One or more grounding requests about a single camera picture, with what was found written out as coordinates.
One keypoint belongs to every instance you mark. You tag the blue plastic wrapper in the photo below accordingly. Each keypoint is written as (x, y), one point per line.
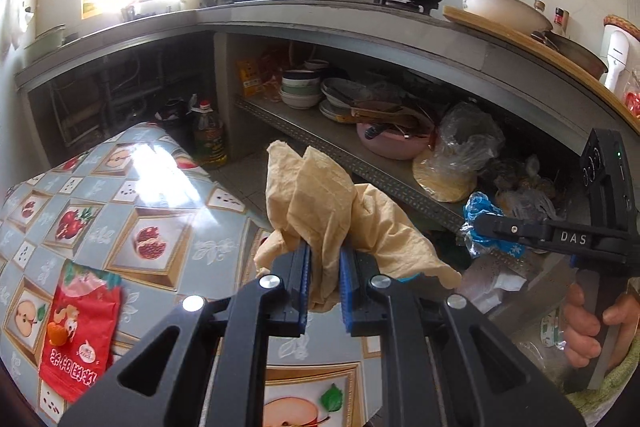
(477, 207)

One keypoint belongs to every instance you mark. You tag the brown sauce bottle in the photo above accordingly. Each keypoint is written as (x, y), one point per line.
(539, 9)
(561, 24)

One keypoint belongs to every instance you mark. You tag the green enamel basin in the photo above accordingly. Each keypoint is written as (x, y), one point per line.
(45, 42)

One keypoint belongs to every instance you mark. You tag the grey concrete counter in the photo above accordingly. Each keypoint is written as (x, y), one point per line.
(350, 24)

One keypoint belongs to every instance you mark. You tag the white enamel basin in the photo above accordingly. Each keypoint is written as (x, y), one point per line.
(505, 9)

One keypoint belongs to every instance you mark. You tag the stack of bowls on shelf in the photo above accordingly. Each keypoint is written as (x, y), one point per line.
(300, 101)

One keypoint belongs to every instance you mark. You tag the dark container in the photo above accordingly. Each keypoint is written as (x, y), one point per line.
(172, 111)

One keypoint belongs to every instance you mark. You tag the dark rimmed white bowl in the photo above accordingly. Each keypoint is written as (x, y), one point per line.
(300, 79)

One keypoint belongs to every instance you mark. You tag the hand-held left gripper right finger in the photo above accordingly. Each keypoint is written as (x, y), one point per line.
(346, 292)

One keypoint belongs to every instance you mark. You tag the white electric appliance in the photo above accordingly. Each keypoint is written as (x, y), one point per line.
(616, 57)

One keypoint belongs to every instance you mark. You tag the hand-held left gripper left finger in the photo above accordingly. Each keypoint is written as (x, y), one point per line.
(304, 287)

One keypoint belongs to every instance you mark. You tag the gas stove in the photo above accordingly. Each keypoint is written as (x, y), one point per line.
(400, 4)

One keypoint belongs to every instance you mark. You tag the tan cloth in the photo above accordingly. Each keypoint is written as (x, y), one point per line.
(320, 202)

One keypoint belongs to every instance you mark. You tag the stack of white plates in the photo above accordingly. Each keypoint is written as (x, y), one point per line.
(335, 99)

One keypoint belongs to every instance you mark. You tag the under sink pipes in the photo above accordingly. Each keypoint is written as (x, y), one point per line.
(111, 97)

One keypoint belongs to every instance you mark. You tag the person's right hand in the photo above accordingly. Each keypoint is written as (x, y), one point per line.
(580, 332)

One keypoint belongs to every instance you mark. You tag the person's right forearm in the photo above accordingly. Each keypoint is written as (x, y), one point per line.
(615, 387)

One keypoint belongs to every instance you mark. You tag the pink plastic basin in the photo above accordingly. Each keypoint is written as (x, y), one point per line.
(390, 144)

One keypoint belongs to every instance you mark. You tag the fruit print tablecloth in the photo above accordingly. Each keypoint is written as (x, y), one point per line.
(165, 227)

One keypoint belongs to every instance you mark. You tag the clear bag of yellow food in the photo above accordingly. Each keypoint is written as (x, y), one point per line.
(460, 157)

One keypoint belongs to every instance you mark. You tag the red foil pouch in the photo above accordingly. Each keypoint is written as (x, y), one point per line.
(85, 342)

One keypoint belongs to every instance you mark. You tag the wooden cutting board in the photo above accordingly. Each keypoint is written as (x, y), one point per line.
(500, 32)

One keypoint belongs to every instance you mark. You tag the cooking oil bottle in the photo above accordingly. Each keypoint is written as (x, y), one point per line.
(207, 142)

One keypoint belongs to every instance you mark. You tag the white plastic bag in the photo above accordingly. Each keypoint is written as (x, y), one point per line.
(525, 204)

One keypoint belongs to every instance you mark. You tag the dark metal pan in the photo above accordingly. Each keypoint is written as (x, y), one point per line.
(575, 52)

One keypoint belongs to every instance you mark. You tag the yellow sticker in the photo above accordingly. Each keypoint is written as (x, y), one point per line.
(91, 7)

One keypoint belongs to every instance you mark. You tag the yellow snack packet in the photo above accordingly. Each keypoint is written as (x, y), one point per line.
(248, 79)

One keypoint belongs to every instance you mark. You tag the white crumpled paper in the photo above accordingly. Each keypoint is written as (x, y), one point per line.
(495, 287)

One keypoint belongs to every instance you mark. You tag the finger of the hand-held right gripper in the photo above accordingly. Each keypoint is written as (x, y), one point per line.
(510, 229)

